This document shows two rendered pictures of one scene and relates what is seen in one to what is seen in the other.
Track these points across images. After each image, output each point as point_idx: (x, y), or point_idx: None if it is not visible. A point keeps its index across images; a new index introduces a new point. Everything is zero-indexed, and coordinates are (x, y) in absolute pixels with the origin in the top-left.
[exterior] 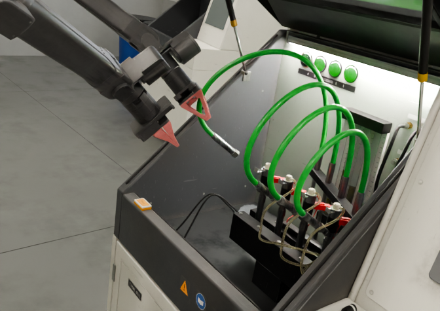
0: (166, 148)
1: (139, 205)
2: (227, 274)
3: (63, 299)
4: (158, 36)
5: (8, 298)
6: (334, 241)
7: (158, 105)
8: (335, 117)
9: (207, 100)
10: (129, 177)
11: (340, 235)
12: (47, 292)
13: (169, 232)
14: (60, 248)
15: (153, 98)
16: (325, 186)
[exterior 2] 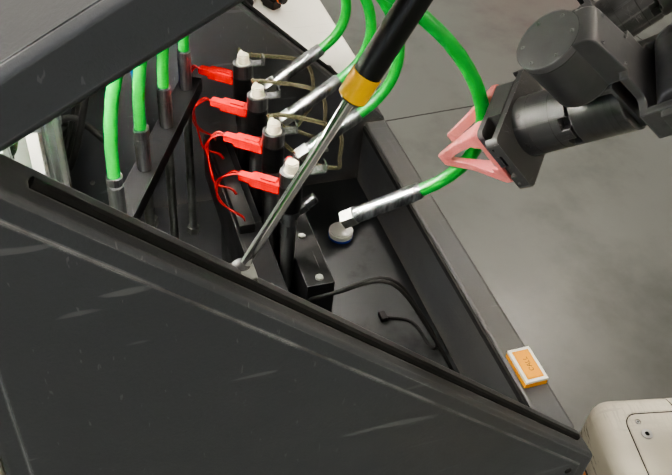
0: (495, 391)
1: (534, 355)
2: (339, 315)
3: None
4: (666, 28)
5: None
6: (287, 40)
7: (598, 1)
8: (23, 146)
9: (383, 361)
10: (573, 446)
11: (279, 34)
12: None
13: (473, 280)
14: None
15: None
16: (161, 162)
